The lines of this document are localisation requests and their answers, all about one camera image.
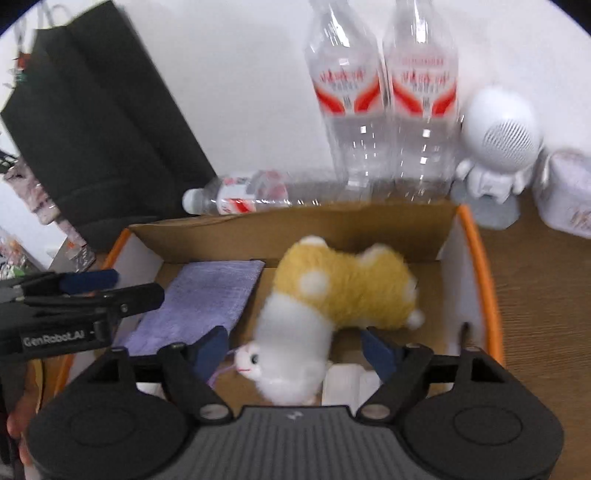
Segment white paper roll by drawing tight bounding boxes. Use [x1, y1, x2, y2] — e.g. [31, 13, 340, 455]
[322, 364, 382, 415]

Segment purple knitted cloth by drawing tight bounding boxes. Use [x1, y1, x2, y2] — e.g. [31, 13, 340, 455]
[116, 260, 264, 356]

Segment yellow white plush toy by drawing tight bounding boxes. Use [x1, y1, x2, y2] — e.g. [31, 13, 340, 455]
[235, 236, 425, 406]

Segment person's hand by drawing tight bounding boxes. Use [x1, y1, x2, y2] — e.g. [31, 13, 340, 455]
[7, 385, 39, 466]

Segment patterned flower vase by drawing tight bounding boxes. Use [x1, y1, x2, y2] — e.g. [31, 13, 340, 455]
[1, 153, 96, 272]

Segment orange cardboard box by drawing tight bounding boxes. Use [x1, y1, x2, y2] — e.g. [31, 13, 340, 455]
[55, 200, 507, 407]

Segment black paper bag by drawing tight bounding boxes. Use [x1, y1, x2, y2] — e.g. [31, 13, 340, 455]
[1, 1, 214, 252]

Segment lying water bottle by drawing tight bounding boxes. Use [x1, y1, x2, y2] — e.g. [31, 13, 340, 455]
[182, 169, 370, 216]

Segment white floral tin box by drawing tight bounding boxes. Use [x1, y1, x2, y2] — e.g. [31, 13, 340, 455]
[533, 149, 590, 239]

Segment white astronaut speaker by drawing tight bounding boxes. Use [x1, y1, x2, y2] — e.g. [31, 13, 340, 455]
[450, 85, 543, 230]

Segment right standing water bottle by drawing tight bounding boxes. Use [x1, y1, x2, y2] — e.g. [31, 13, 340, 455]
[383, 1, 459, 202]

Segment standing water bottle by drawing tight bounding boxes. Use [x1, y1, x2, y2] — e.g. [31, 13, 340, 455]
[383, 1, 459, 202]
[304, 1, 391, 189]

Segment left standing water bottle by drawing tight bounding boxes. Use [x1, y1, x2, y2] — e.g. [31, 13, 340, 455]
[304, 1, 391, 189]

